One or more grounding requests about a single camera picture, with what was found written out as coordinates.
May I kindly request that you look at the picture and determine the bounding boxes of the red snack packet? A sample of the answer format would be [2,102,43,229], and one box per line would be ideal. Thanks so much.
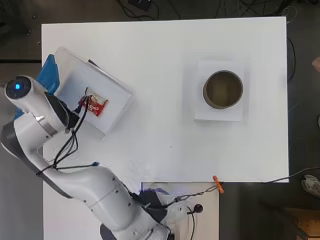
[79,87,110,118]

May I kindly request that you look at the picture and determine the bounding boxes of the black looped floor cable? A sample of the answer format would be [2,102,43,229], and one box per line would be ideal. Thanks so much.
[285,35,298,83]

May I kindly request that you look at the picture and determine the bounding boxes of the white flat stand box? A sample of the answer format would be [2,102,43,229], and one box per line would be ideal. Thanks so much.
[194,59,246,123]

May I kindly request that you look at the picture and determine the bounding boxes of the clear plastic storage box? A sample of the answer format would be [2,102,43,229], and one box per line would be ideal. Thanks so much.
[49,45,135,136]

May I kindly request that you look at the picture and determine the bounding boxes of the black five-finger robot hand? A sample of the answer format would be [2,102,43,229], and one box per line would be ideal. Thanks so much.
[49,94,93,131]

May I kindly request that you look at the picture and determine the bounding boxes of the orange clamp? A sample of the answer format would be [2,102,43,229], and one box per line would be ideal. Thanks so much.
[212,175,225,195]

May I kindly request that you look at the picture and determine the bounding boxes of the braided base cable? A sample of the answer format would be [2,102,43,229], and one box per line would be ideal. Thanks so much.
[166,184,219,208]

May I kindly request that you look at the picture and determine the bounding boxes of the black floor cable tangle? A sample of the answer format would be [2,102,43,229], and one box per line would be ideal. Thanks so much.
[114,0,162,22]

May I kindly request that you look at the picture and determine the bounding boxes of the grey shoe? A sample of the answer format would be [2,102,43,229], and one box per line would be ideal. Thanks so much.
[300,174,320,198]

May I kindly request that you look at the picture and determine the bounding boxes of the thin grey floor cable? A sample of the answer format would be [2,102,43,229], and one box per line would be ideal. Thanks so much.
[263,165,320,185]

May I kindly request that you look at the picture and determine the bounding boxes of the brown round tub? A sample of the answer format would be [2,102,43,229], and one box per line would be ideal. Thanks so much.
[202,69,244,110]

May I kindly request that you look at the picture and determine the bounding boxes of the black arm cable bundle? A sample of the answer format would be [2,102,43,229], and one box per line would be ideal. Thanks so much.
[35,94,100,176]

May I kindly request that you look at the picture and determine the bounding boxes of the black round knob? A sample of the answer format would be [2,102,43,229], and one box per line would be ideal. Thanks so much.
[186,203,204,216]

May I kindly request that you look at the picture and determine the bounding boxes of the blue plastic box lid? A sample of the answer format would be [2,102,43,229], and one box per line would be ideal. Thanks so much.
[13,53,60,120]

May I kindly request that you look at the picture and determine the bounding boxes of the brown wooden furniture piece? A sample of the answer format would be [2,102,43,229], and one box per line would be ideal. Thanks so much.
[284,208,320,240]

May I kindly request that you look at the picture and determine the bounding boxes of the black small floor device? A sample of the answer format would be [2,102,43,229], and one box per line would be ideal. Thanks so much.
[128,0,153,12]

